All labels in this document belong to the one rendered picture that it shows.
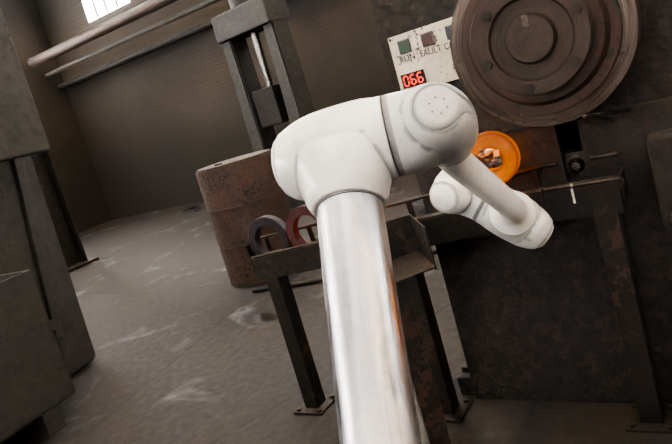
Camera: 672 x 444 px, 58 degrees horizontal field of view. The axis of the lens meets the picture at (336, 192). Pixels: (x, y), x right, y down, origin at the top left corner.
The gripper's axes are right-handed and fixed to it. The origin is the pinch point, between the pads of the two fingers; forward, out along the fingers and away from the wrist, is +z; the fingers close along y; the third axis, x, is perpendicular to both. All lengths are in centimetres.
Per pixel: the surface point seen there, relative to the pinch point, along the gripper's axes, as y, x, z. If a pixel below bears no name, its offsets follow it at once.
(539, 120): 15.9, 6.5, -2.9
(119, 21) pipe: -699, 211, 548
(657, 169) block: 41.0, -11.7, -4.7
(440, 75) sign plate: -12.7, 24.3, 11.3
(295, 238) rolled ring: -76, -16, -1
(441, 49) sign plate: -10.3, 31.7, 11.6
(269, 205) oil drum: -212, -38, 156
